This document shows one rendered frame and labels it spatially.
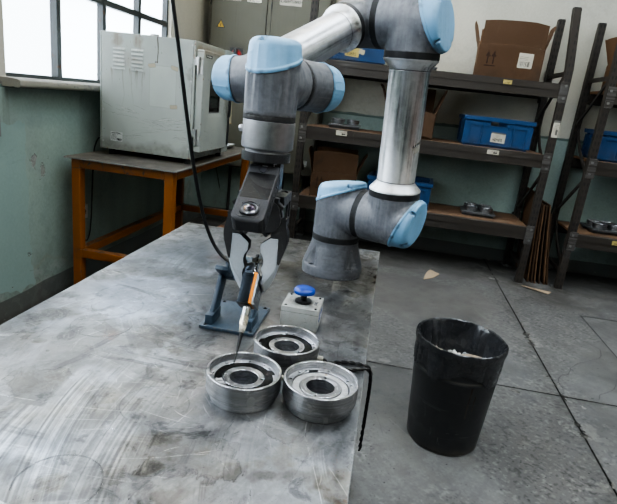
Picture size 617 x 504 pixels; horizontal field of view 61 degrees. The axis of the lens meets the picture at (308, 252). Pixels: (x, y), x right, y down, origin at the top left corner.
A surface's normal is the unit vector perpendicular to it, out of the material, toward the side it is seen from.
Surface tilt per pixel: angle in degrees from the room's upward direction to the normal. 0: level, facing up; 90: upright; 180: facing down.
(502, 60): 93
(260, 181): 32
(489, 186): 90
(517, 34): 91
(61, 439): 0
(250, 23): 90
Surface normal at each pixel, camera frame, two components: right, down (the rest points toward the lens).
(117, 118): -0.16, 0.26
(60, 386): 0.11, -0.95
